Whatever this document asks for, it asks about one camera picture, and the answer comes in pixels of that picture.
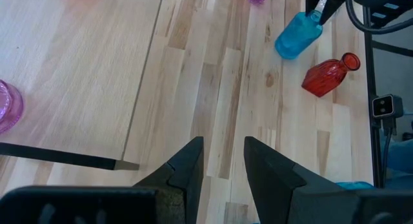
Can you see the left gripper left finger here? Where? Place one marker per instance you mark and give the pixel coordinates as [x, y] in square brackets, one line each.
[184, 185]

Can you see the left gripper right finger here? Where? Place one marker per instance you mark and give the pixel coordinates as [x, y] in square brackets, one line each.
[271, 185]

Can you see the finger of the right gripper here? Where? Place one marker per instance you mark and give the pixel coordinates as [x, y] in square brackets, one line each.
[334, 3]
[311, 1]

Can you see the teal glass bottle vase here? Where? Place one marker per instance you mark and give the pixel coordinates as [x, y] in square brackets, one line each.
[297, 36]

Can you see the red flared square vase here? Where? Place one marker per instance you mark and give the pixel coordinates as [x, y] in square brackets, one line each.
[326, 77]

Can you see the wooden shelf with black frame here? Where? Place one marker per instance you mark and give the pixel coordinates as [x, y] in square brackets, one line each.
[80, 72]

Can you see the purple ribbed jar vase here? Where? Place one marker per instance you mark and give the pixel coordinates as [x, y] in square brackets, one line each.
[8, 111]

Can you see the black aluminium table frame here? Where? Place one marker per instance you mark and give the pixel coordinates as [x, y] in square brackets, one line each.
[371, 72]

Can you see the small black table camera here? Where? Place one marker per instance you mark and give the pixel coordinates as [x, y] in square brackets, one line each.
[385, 106]

